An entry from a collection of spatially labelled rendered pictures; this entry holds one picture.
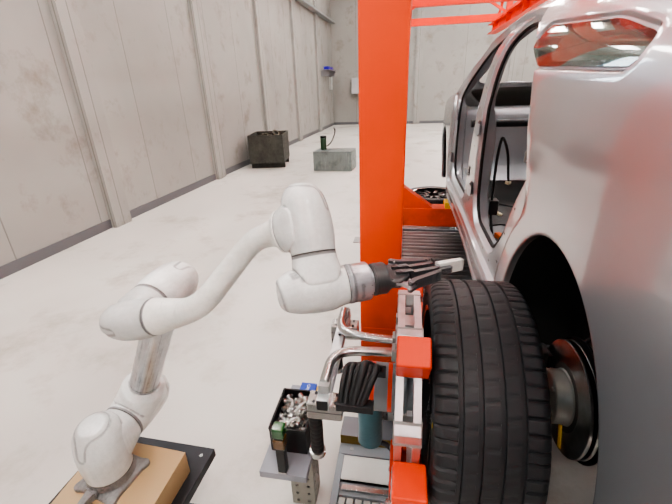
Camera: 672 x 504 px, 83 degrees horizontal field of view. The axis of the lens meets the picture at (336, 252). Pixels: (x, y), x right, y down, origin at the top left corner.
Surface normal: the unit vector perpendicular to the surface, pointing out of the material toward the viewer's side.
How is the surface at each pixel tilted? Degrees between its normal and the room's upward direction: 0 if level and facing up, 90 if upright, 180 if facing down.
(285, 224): 69
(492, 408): 51
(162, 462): 4
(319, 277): 56
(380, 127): 90
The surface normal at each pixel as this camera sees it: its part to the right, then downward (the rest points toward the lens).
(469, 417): -0.15, -0.19
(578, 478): -0.04, -0.92
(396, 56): -0.17, 0.39
